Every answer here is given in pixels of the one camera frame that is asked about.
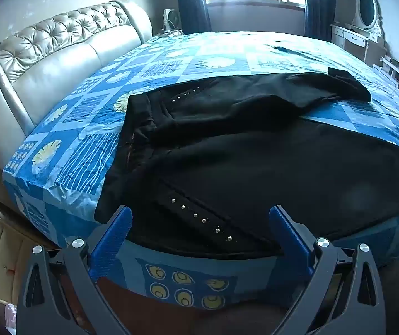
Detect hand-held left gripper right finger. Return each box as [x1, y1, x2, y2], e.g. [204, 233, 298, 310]
[268, 204, 387, 335]

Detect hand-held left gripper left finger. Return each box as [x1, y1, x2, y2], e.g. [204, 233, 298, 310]
[17, 205, 134, 335]

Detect black studded pants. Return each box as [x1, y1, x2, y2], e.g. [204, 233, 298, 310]
[95, 67, 399, 260]

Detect blue patterned bed sheet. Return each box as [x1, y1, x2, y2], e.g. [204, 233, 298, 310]
[2, 31, 399, 310]

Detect pink plastic bag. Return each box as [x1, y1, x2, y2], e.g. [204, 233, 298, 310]
[2, 302, 21, 335]

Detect white dressing table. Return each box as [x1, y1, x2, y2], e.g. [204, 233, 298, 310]
[330, 23, 389, 68]

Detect beige tufted leather headboard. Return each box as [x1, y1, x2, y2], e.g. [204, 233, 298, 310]
[0, 1, 153, 137]

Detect white oval vanity mirror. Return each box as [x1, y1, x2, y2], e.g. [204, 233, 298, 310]
[355, 0, 385, 37]

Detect dark blue curtain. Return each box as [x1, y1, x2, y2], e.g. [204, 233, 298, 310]
[173, 0, 212, 33]
[304, 0, 337, 41]

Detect small white fan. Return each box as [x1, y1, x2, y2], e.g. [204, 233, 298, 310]
[163, 8, 183, 36]

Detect beige leather bed frame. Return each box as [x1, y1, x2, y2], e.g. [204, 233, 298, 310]
[0, 195, 62, 308]

